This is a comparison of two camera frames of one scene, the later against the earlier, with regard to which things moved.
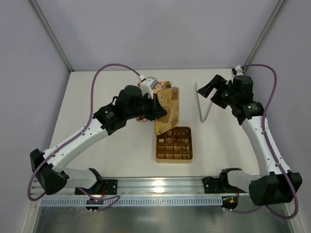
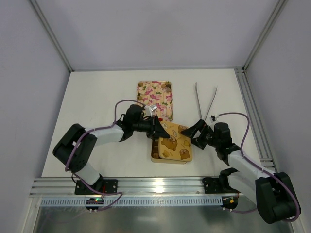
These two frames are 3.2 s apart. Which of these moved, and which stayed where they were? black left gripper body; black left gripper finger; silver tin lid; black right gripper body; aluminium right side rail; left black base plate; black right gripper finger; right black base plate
Moved: black left gripper body; silver tin lid; black left gripper finger; black right gripper body; black right gripper finger
Stayed: right black base plate; left black base plate; aluminium right side rail
